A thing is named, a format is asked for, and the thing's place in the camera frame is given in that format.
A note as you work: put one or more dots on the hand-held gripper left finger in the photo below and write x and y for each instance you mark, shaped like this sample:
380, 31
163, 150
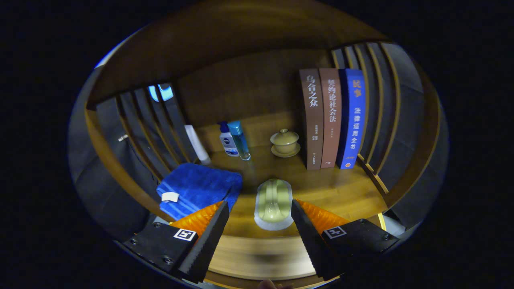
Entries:
200, 245

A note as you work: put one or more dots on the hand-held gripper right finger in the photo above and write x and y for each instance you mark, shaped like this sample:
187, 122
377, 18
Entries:
313, 245

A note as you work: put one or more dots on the green scrub brush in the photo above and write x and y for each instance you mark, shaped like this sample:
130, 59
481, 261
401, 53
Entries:
273, 200

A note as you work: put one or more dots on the wooden countertop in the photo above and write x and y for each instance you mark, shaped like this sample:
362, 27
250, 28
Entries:
321, 188

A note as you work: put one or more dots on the wooden cabinet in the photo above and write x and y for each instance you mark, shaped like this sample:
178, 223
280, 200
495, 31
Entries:
241, 32

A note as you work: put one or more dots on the blue towel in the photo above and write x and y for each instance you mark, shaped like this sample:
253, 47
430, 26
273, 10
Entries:
196, 188

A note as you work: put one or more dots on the white tube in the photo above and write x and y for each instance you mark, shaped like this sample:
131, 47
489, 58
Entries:
196, 144

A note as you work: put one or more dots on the beige lidded tea cup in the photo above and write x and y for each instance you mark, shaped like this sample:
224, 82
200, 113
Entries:
285, 144

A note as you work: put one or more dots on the white bottle with blue cap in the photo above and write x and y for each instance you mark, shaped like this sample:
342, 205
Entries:
227, 142

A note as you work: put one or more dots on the teal bottle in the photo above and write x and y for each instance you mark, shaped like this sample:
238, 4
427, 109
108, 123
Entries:
240, 140

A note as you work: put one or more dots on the dark brown book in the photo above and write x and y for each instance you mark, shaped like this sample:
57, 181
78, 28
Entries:
313, 120

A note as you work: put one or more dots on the reddish brown book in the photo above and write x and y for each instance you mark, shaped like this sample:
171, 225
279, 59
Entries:
331, 120

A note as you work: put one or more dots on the blue book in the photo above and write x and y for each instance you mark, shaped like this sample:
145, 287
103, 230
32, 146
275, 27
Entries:
353, 120

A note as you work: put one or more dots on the silver clip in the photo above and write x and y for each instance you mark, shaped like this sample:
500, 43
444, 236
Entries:
123, 137

